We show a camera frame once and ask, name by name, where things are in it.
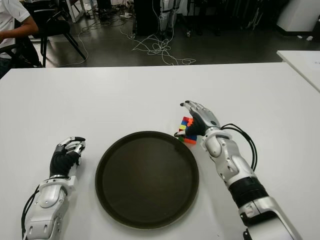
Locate white machine housing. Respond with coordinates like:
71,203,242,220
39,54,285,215
276,0,320,32

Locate black four-legged chair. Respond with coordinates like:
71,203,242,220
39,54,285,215
24,0,87,68

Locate dark brown round plate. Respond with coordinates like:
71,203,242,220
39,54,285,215
94,130,200,223

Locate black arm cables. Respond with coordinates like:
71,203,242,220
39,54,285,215
21,186,41,238
221,122,258,172

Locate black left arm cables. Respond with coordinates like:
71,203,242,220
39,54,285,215
21,186,41,238

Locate white desk frame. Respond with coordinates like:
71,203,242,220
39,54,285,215
68,0,90,23

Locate black office armchair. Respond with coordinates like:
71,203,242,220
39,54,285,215
0,37,43,68

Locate multicoloured Rubik's cube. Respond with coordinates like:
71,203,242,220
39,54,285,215
177,116,198,145

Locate black wheeled equipment rack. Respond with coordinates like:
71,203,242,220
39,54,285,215
179,0,276,37

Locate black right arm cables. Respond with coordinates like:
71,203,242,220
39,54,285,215
221,122,258,172

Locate tangled white floor cable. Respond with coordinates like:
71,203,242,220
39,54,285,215
119,22,197,66

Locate white side table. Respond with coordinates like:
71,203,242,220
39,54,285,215
276,50,320,92

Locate black cabinet on casters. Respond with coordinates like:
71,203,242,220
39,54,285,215
133,0,162,37

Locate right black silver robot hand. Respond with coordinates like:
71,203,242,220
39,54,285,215
174,99,222,141

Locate seated person in white shirt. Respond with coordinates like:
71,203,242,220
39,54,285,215
0,0,40,78

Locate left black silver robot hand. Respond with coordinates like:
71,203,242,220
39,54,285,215
49,136,86,178

